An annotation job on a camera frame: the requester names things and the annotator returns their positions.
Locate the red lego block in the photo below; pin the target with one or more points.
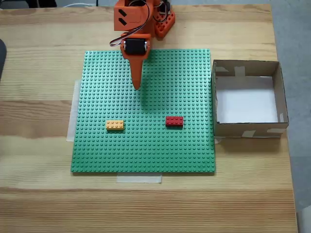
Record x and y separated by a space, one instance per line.
174 122

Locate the yellow lego block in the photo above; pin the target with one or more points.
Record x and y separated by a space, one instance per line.
115 125

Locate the green lego baseplate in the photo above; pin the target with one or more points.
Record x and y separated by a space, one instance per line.
145 150

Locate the white paper box lining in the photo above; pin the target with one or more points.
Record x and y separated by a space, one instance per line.
243 104

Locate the brown cardboard box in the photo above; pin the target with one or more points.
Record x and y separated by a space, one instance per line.
247 132

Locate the masking tape strip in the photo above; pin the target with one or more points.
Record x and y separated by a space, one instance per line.
71 116
138 179
218 140

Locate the black object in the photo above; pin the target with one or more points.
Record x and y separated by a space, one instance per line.
41 2

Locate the dark grey object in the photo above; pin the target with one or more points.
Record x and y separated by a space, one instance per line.
2 58

